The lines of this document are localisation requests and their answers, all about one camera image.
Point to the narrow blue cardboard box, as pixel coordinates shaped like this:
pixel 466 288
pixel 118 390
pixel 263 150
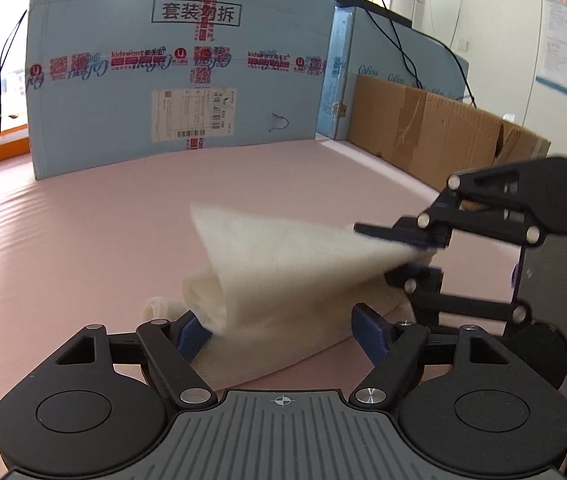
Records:
pixel 388 55

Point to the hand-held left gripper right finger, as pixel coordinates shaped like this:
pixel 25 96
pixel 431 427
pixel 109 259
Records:
pixel 369 332

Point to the open brown cardboard box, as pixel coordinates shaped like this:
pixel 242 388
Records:
pixel 423 130

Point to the white wall socket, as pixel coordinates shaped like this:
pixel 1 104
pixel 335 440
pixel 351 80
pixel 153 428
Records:
pixel 459 43

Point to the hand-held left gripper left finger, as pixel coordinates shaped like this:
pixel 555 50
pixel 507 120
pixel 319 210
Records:
pixel 193 334

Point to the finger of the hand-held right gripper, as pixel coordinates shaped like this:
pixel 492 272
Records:
pixel 413 280
pixel 403 228

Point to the white cloth shopping bag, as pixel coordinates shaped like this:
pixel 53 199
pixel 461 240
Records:
pixel 273 270

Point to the large blue cardboard box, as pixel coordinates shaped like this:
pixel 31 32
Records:
pixel 113 110

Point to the flat orange box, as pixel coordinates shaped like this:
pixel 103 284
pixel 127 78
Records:
pixel 3 147

